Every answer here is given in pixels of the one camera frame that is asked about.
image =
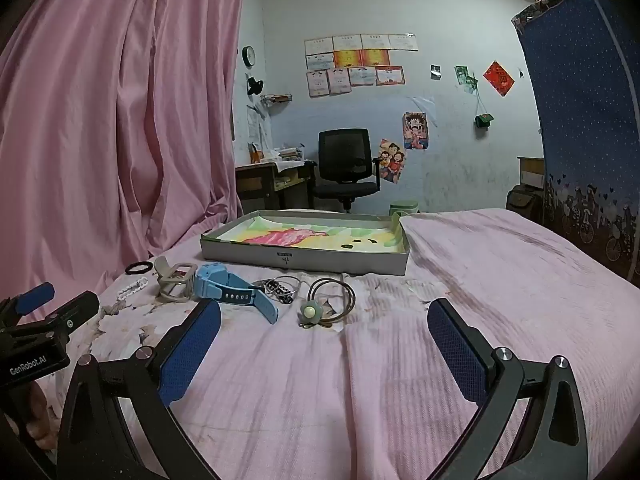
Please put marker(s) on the pink bed blanket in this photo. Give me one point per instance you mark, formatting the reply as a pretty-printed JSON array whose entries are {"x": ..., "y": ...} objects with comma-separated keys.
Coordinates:
[{"x": 400, "y": 360}]

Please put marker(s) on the wooden desk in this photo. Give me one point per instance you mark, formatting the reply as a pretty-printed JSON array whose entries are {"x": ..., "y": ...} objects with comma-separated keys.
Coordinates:
[{"x": 255, "y": 175}]

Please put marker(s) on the round wall clock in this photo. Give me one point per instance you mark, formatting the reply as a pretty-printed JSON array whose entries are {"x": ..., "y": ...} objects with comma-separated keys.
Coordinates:
[{"x": 248, "y": 56}]

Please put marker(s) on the grey cardboard tray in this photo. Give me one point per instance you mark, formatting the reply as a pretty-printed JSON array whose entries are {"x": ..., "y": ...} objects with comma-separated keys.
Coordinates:
[{"x": 300, "y": 260}]

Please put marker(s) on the silver hair pin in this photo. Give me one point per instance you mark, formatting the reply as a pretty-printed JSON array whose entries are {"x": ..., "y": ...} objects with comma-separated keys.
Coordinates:
[{"x": 131, "y": 288}]

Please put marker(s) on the orange desk item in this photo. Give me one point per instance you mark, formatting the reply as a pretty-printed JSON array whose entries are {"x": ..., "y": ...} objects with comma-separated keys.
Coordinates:
[{"x": 254, "y": 153}]

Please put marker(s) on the red diamond paper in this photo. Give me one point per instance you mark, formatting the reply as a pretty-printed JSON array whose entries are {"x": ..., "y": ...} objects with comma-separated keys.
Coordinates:
[{"x": 499, "y": 78}]

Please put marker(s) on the black wall fan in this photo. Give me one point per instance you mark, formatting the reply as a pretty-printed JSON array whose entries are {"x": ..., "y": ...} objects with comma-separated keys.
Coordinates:
[{"x": 256, "y": 86}]

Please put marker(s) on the group of wall certificates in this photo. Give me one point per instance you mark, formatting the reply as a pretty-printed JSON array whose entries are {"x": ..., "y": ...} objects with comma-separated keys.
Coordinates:
[{"x": 350, "y": 65}]

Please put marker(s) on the dark bag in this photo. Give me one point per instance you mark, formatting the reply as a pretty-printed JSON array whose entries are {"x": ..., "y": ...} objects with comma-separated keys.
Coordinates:
[{"x": 524, "y": 205}]

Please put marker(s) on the small wall photo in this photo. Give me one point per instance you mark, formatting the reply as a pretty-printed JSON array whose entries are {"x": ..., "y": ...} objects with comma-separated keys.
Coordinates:
[{"x": 436, "y": 72}]

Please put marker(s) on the green wall photo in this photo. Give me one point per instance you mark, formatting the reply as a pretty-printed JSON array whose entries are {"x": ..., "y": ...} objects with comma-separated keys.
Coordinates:
[{"x": 462, "y": 76}]

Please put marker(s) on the pink curtain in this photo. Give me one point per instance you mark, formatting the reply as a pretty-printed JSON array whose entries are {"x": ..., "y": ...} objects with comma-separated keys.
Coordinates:
[{"x": 110, "y": 125}]

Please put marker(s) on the white wall papers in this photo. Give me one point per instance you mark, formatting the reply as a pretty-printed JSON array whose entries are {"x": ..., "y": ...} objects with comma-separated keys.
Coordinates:
[{"x": 257, "y": 122}]

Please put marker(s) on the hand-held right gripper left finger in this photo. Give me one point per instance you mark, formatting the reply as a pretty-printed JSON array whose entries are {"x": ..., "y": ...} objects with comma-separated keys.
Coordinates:
[{"x": 192, "y": 352}]

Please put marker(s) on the green plastic stool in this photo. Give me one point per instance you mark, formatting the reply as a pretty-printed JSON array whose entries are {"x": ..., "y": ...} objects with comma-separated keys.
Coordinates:
[{"x": 404, "y": 208}]

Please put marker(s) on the stack of books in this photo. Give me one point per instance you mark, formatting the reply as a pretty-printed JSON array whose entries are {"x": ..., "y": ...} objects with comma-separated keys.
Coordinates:
[{"x": 289, "y": 154}]

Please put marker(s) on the beige hair claw clip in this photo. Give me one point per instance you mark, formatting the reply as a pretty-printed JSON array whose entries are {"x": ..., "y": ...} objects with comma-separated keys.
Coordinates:
[{"x": 167, "y": 287}]

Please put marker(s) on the blue hair clip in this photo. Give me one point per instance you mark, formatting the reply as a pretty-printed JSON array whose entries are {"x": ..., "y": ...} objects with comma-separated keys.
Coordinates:
[{"x": 220, "y": 287}]

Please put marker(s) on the cardboard box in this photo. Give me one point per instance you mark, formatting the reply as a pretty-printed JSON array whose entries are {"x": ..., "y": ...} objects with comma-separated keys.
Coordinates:
[{"x": 531, "y": 172}]

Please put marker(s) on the cartoon children wall poster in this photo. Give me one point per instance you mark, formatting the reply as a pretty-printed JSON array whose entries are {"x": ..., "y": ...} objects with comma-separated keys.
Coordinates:
[{"x": 392, "y": 160}]

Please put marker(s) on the colourful crayon drawing paper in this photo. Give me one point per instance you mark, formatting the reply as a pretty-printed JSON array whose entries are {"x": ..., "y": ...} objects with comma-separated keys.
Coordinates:
[{"x": 300, "y": 237}]

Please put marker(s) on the person's left hand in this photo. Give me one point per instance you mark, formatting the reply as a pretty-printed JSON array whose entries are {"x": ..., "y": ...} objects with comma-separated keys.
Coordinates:
[{"x": 40, "y": 415}]

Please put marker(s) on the green hanging pouch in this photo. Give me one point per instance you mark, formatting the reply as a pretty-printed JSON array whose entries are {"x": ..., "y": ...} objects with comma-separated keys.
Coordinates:
[{"x": 484, "y": 120}]

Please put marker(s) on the wall shelf rack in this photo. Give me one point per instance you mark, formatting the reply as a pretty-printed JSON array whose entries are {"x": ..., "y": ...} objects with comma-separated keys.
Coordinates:
[{"x": 277, "y": 98}]

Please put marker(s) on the blue dotted curtain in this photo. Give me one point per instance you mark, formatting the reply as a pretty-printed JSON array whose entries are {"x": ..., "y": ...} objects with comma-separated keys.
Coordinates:
[{"x": 580, "y": 125}]

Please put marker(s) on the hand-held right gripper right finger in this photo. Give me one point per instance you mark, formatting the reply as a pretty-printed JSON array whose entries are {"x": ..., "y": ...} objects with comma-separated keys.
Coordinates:
[{"x": 457, "y": 357}]

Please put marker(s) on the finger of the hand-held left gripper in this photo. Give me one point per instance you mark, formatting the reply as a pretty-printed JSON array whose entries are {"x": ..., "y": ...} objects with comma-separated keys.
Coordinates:
[
  {"x": 35, "y": 297},
  {"x": 75, "y": 312}
]

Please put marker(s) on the black office chair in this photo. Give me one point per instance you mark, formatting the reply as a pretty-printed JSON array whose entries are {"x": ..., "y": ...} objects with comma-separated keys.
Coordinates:
[{"x": 345, "y": 160}]

